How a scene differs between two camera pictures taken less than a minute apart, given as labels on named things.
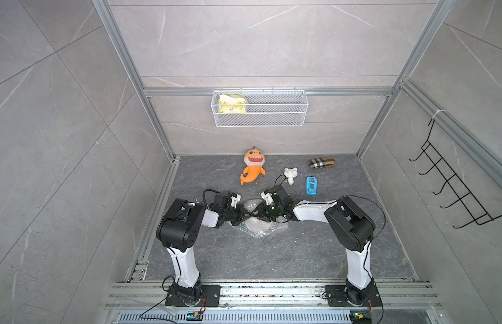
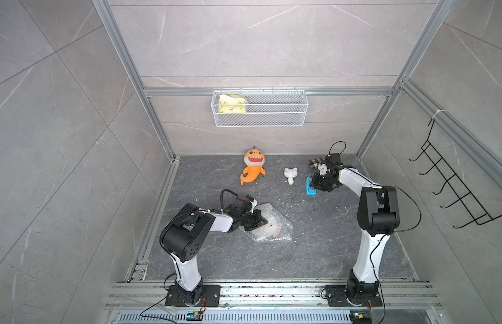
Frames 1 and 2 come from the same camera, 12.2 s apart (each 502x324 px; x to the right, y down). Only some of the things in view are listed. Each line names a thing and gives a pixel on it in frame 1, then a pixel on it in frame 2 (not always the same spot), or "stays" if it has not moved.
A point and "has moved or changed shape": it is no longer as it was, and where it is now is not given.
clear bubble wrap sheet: [258, 226] has moved or changed shape
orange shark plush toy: [254, 158] stays
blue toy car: [312, 185] stays
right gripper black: [262, 212] -> [315, 183]
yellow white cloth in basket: [231, 103] stays
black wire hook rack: [479, 214] stays
